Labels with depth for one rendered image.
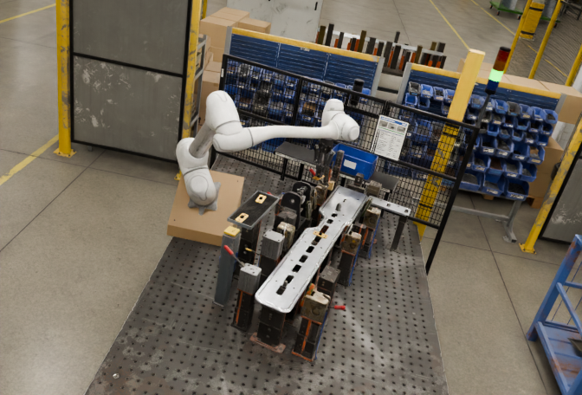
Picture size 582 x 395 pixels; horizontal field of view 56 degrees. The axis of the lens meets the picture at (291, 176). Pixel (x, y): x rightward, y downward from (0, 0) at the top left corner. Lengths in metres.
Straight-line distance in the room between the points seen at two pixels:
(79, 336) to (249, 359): 1.42
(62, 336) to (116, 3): 2.85
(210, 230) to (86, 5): 2.70
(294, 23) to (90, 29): 5.05
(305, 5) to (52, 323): 7.14
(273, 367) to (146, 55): 3.33
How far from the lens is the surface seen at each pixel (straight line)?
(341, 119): 2.76
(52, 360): 3.70
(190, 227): 3.40
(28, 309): 4.05
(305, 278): 2.77
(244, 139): 2.70
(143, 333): 2.82
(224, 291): 2.92
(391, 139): 3.87
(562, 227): 5.88
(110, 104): 5.51
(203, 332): 2.83
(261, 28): 7.62
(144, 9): 5.12
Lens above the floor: 2.66
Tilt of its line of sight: 27 degrees down
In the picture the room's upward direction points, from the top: 11 degrees clockwise
